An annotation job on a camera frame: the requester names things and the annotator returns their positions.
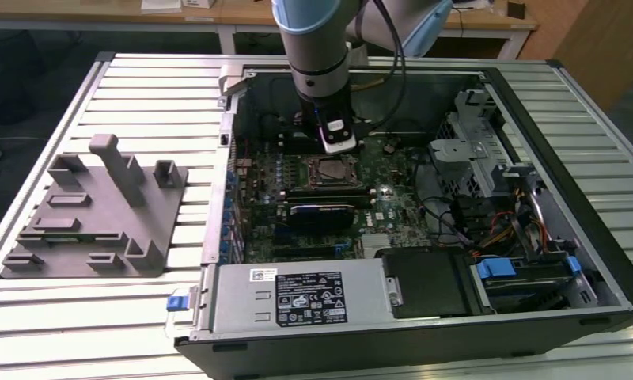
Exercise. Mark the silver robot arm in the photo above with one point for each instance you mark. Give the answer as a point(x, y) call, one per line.
point(317, 59)

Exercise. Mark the CPU socket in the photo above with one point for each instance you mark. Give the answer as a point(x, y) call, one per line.
point(333, 183)

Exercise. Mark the round coin cell battery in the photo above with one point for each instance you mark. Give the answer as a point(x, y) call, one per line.
point(389, 148)

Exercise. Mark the silver metal drive cage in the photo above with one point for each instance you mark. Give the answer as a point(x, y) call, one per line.
point(459, 154)

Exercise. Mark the black graphics card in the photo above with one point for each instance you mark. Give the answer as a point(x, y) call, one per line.
point(322, 217)

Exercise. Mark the green motherboard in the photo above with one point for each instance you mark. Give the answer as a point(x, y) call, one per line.
point(402, 221)

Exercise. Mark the small silver heatsink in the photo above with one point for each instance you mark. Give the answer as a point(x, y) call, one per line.
point(375, 241)

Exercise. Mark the white box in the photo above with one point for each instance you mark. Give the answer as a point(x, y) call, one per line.
point(161, 4)
point(203, 3)

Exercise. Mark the black expansion slot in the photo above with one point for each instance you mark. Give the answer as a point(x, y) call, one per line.
point(301, 251)

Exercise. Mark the small black box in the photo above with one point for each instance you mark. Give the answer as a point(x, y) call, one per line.
point(518, 10)

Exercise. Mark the black plastic shroud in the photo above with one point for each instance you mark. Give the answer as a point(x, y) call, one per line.
point(427, 281)

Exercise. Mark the silver power supply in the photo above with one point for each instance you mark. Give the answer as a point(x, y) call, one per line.
point(243, 301)

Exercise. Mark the wooden desk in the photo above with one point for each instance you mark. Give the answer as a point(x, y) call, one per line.
point(85, 16)

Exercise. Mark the wooden cabinet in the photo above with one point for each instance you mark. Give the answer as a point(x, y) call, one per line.
point(602, 47)

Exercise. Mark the gray plastic parts rack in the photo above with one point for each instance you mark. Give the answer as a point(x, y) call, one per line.
point(101, 237)

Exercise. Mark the blue case latch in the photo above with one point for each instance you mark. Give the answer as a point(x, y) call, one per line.
point(175, 302)

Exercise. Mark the hard disk in blue carrier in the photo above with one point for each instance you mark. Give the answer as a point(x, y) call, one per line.
point(529, 285)

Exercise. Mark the black open PC case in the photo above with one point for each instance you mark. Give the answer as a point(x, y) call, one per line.
point(402, 348)

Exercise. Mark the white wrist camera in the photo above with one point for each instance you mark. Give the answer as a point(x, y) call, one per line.
point(341, 136)

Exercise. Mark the gray metal bracket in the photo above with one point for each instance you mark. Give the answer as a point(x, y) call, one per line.
point(230, 77)

